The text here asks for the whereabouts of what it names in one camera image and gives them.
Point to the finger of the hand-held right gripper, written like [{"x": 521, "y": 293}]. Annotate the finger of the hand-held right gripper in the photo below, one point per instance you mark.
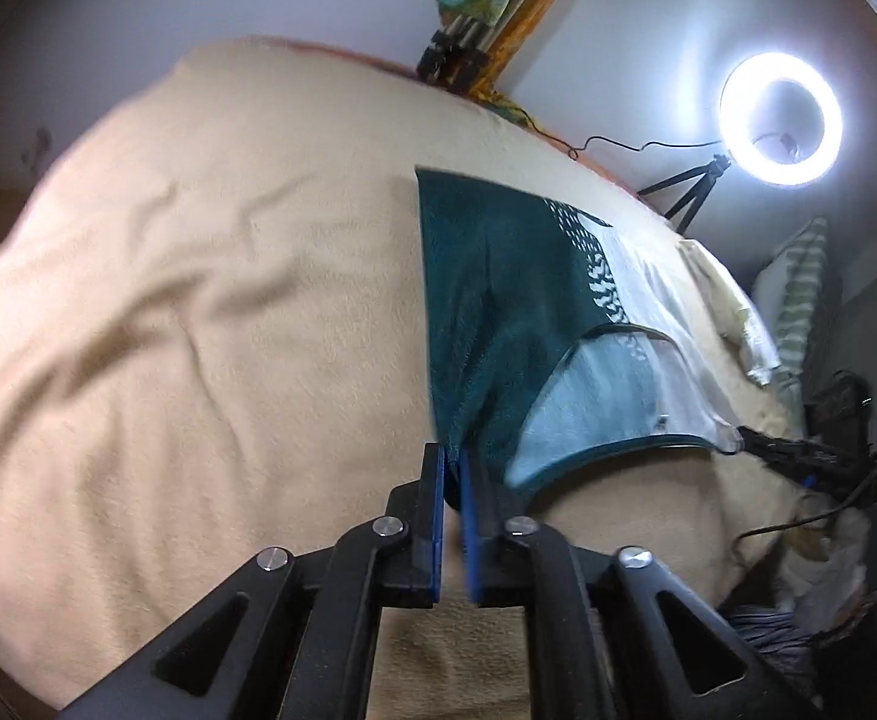
[{"x": 776, "y": 450}]

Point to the folded cream garment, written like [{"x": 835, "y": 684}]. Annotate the folded cream garment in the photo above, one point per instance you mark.
[{"x": 716, "y": 292}]

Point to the beige blanket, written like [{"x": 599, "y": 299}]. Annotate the beige blanket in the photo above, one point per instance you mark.
[{"x": 183, "y": 315}]

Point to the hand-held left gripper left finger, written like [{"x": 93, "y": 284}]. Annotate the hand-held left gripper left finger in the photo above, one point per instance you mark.
[{"x": 438, "y": 517}]

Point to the grey ribbed cloth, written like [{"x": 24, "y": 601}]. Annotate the grey ribbed cloth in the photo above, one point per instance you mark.
[{"x": 772, "y": 637}]

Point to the green striped pillow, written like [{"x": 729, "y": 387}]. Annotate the green striped pillow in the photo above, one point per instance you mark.
[{"x": 802, "y": 292}]

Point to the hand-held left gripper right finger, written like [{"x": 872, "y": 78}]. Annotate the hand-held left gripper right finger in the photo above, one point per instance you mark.
[{"x": 472, "y": 540}]

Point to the black gooseneck phone holder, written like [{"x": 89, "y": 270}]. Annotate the black gooseneck phone holder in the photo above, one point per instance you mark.
[{"x": 787, "y": 141}]

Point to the folded white garment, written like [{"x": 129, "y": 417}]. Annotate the folded white garment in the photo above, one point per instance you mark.
[{"x": 761, "y": 352}]

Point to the dark bag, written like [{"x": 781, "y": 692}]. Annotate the dark bag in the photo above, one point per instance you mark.
[{"x": 836, "y": 401}]

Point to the small black tripod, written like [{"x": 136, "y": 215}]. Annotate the small black tripod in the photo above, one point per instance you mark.
[{"x": 690, "y": 191}]

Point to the white crumpled cloth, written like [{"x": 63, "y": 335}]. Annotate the white crumpled cloth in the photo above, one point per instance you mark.
[{"x": 828, "y": 562}]

